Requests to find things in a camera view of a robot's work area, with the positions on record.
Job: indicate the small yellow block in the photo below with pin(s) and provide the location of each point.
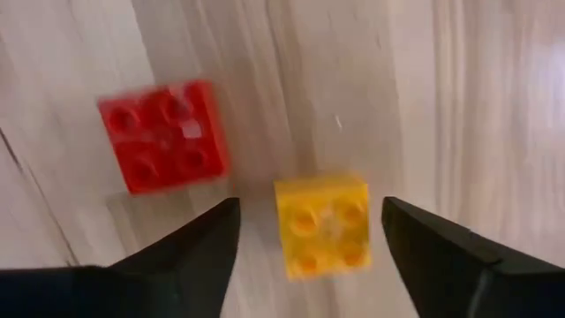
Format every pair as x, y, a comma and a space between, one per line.
324, 225

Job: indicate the small red block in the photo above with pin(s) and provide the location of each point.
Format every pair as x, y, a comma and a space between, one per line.
163, 137

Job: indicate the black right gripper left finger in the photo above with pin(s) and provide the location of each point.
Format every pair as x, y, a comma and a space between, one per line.
185, 265

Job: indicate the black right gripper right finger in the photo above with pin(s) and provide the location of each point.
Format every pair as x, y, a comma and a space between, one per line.
441, 265

